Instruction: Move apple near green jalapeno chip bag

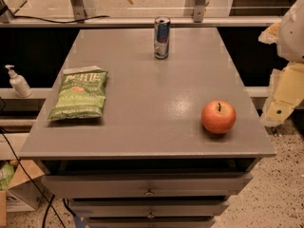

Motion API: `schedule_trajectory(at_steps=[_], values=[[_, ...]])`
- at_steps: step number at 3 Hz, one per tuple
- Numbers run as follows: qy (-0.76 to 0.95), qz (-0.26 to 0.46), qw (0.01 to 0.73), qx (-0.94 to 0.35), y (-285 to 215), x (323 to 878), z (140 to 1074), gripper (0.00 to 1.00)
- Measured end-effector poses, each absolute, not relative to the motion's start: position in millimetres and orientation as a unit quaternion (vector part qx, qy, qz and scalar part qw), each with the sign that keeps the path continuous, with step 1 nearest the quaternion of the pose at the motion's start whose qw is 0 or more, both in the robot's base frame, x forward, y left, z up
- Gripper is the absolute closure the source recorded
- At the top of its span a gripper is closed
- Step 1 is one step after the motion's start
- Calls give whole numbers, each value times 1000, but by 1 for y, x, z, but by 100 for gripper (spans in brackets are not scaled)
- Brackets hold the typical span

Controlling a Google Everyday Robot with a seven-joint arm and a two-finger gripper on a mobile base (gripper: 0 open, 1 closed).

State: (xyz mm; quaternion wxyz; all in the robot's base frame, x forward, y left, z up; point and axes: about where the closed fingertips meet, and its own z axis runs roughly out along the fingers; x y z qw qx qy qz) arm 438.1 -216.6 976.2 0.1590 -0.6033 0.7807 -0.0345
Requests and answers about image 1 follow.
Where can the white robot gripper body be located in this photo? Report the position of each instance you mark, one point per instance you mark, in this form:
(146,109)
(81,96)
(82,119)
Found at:
(294,37)

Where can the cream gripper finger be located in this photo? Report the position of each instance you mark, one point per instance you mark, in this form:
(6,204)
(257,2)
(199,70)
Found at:
(285,94)
(270,34)

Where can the red yellow apple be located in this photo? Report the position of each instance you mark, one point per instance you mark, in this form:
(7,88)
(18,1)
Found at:
(218,117)

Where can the green jalapeno chip bag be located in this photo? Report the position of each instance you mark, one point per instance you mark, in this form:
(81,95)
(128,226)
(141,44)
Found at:
(81,94)

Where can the blue silver energy drink can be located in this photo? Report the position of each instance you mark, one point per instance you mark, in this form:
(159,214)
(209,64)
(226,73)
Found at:
(161,37)

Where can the grey drawer cabinet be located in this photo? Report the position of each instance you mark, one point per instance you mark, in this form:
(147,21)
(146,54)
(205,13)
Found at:
(152,115)

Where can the bottom grey drawer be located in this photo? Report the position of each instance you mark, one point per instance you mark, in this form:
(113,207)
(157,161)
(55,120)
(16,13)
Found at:
(150,222)

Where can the grey drawer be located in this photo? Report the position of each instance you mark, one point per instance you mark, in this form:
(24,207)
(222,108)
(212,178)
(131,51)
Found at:
(146,186)
(150,222)
(149,208)

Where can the middle grey drawer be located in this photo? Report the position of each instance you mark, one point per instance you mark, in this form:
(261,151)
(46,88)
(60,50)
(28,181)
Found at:
(149,208)

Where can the top grey drawer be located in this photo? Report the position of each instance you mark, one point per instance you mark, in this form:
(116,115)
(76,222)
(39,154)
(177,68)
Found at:
(146,186)

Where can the white pump sanitizer bottle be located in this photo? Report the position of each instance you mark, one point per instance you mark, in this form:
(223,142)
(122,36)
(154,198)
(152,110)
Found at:
(18,82)

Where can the cardboard box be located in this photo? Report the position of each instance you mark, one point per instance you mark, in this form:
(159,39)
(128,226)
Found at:
(21,195)

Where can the green packet in box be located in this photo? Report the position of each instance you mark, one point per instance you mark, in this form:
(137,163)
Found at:
(6,174)

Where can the right grey metal bracket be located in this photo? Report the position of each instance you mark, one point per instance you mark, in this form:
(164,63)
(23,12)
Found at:
(196,9)

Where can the grey metal bracket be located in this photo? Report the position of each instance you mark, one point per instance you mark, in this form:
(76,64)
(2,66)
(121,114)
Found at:
(196,9)
(83,9)

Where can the left grey metal bracket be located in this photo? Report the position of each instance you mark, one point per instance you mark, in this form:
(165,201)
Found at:
(83,9)

